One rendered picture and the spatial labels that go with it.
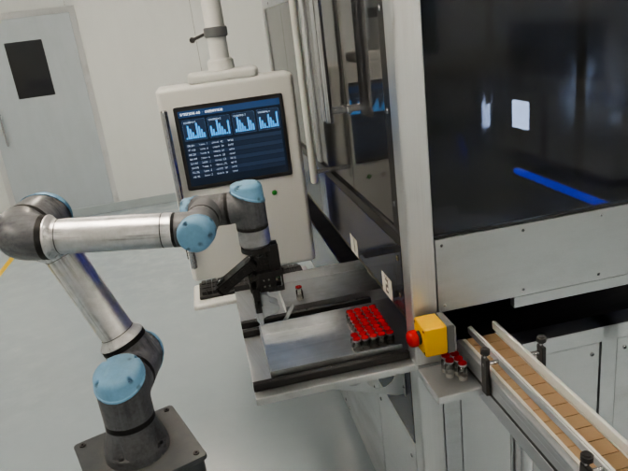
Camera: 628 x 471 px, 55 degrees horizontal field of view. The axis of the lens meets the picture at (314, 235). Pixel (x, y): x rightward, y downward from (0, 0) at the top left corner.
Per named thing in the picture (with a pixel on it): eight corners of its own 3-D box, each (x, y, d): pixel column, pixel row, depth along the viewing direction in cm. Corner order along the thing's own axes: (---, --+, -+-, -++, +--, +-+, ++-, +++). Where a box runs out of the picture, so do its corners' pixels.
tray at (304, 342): (373, 312, 178) (372, 302, 177) (403, 355, 154) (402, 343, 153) (260, 335, 173) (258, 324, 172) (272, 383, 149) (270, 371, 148)
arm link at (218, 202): (173, 206, 132) (222, 201, 132) (182, 193, 142) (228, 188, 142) (180, 240, 135) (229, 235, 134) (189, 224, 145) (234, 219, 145)
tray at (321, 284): (370, 266, 211) (369, 257, 210) (393, 295, 187) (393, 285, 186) (275, 284, 206) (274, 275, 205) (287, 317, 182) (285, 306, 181)
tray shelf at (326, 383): (366, 266, 217) (365, 262, 216) (444, 363, 152) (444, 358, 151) (235, 292, 209) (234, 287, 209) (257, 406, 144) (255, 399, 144)
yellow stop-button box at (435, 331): (443, 337, 145) (441, 310, 143) (455, 351, 138) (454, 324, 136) (413, 344, 144) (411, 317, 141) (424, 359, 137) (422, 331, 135)
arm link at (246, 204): (227, 180, 142) (263, 176, 142) (235, 224, 146) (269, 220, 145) (223, 189, 134) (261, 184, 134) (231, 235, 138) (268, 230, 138)
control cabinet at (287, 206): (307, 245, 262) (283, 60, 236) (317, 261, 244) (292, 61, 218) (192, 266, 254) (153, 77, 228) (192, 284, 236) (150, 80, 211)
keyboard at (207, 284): (300, 266, 239) (299, 261, 238) (306, 280, 226) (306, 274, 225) (199, 285, 233) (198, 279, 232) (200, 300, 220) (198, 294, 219)
